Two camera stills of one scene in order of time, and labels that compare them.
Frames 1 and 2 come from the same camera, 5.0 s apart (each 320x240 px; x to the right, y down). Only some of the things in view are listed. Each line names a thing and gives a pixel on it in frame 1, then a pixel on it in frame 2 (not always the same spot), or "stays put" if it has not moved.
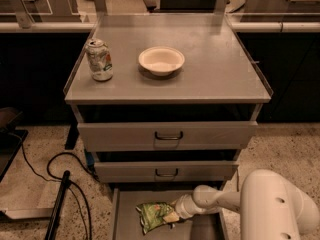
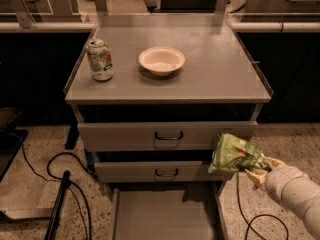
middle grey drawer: (125, 172) stays put
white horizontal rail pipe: (87, 27) stays put
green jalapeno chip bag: (152, 213) to (232, 153)
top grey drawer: (167, 136) stays put
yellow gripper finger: (171, 217) to (257, 179)
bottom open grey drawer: (127, 222) stays put
